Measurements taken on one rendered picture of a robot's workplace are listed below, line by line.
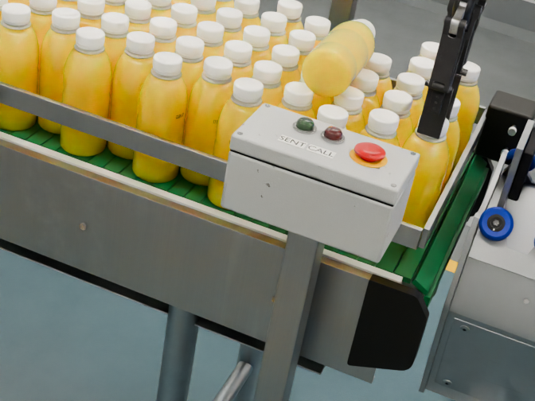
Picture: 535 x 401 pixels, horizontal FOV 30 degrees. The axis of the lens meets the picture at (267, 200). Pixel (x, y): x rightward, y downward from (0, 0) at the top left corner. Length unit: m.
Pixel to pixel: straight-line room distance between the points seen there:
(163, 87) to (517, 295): 0.54
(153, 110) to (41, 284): 1.37
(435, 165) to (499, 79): 3.01
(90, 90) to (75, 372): 1.14
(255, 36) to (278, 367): 0.47
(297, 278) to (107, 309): 1.40
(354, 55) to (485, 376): 0.51
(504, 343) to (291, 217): 0.41
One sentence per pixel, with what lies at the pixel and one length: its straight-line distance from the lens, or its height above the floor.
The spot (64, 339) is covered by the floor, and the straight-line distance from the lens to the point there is 2.49.
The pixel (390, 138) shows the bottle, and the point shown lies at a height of 1.06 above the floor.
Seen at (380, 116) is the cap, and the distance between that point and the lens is 1.28.
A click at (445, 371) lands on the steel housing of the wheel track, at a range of 1.52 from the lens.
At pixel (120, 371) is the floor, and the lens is 2.41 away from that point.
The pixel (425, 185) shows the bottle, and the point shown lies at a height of 1.00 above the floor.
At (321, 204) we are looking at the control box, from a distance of 1.13.
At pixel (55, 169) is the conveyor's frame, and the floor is 0.89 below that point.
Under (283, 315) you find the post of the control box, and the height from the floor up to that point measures 0.86.
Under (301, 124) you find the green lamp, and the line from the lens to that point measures 1.16.
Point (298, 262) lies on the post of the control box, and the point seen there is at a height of 0.94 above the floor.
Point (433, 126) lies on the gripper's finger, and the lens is 1.29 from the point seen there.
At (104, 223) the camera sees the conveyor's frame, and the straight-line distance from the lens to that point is 1.43.
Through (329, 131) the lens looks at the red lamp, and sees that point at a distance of 1.15.
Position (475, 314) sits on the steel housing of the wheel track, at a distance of 1.39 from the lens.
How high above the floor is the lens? 1.64
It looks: 32 degrees down
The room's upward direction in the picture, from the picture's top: 11 degrees clockwise
